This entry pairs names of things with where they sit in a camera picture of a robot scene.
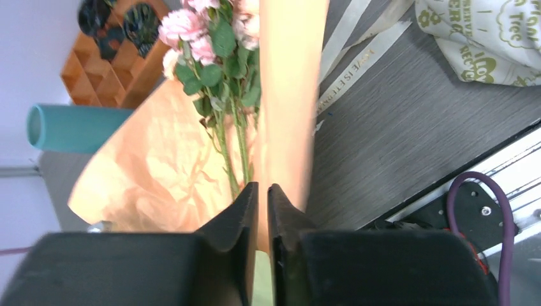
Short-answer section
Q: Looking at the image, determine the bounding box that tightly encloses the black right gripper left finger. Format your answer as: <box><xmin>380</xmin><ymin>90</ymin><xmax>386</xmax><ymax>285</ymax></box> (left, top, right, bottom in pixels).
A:
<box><xmin>1</xmin><ymin>182</ymin><xmax>258</xmax><ymax>305</ymax></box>

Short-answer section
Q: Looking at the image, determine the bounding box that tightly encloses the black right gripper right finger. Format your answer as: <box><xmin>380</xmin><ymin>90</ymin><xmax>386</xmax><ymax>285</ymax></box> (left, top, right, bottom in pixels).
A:
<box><xmin>268</xmin><ymin>184</ymin><xmax>498</xmax><ymax>305</ymax></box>

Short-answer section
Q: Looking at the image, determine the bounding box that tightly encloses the green and peach wrapping paper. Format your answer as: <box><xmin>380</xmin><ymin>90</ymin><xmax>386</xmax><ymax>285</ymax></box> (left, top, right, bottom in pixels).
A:
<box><xmin>68</xmin><ymin>1</ymin><xmax>329</xmax><ymax>252</ymax></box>

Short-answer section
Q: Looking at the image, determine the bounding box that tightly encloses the pink flower bunch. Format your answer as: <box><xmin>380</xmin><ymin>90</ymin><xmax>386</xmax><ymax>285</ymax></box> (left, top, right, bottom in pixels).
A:
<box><xmin>158</xmin><ymin>1</ymin><xmax>262</xmax><ymax>197</ymax></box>

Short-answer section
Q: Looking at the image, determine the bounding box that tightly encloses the cream printed ribbon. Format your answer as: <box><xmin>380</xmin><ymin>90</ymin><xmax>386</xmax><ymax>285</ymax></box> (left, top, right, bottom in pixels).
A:
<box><xmin>316</xmin><ymin>1</ymin><xmax>413</xmax><ymax>115</ymax></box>

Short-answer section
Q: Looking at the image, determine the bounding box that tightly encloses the teal cylindrical vase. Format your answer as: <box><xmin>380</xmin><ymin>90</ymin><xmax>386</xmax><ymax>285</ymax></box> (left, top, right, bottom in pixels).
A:
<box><xmin>26</xmin><ymin>104</ymin><xmax>133</xmax><ymax>154</ymax></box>

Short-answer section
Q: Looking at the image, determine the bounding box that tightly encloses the orange wooden compartment tray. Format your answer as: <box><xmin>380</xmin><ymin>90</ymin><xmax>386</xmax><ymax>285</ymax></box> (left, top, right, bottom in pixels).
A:
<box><xmin>61</xmin><ymin>1</ymin><xmax>170</xmax><ymax>108</ymax></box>

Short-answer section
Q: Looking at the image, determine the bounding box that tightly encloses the dark rolled cloth middle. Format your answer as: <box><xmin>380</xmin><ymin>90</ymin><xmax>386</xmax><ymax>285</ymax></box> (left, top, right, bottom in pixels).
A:
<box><xmin>94</xmin><ymin>25</ymin><xmax>125</xmax><ymax>62</ymax></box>

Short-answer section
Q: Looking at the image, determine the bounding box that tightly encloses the dark rolled cloth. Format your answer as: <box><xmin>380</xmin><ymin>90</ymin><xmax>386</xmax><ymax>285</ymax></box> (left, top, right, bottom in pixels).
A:
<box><xmin>94</xmin><ymin>25</ymin><xmax>125</xmax><ymax>62</ymax></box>
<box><xmin>77</xmin><ymin>0</ymin><xmax>117</xmax><ymax>37</ymax></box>
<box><xmin>122</xmin><ymin>3</ymin><xmax>161</xmax><ymax>59</ymax></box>

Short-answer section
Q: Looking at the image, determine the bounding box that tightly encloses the dark rolled cloth front right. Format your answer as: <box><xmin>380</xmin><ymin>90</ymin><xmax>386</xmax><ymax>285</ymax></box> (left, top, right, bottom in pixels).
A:
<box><xmin>122</xmin><ymin>3</ymin><xmax>161</xmax><ymax>59</ymax></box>

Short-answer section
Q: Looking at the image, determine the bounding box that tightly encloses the dark rolled cloth back left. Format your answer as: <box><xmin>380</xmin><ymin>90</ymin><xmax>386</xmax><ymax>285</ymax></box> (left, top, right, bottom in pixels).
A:
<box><xmin>77</xmin><ymin>0</ymin><xmax>117</xmax><ymax>37</ymax></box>

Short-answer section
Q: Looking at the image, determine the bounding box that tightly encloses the cream green printed cloth bag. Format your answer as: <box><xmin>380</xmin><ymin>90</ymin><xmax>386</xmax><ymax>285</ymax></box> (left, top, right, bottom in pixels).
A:
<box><xmin>415</xmin><ymin>0</ymin><xmax>540</xmax><ymax>87</ymax></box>

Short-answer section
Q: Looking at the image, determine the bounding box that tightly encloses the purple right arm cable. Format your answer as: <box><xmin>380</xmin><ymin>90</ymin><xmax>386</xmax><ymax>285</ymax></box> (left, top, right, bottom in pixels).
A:
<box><xmin>446</xmin><ymin>171</ymin><xmax>515</xmax><ymax>306</ymax></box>

